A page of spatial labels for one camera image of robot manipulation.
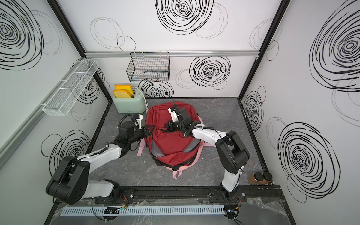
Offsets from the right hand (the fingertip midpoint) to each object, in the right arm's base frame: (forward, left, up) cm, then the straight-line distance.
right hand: (165, 125), depth 86 cm
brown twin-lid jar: (-28, -51, -5) cm, 58 cm away
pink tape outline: (-24, -8, -13) cm, 28 cm away
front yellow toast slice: (+21, +32, +7) cm, 39 cm away
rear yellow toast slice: (+25, +29, +9) cm, 39 cm away
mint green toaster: (+20, +25, -4) cm, 32 cm away
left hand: (-2, +6, 0) cm, 7 cm away
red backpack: (-15, -5, -3) cm, 16 cm away
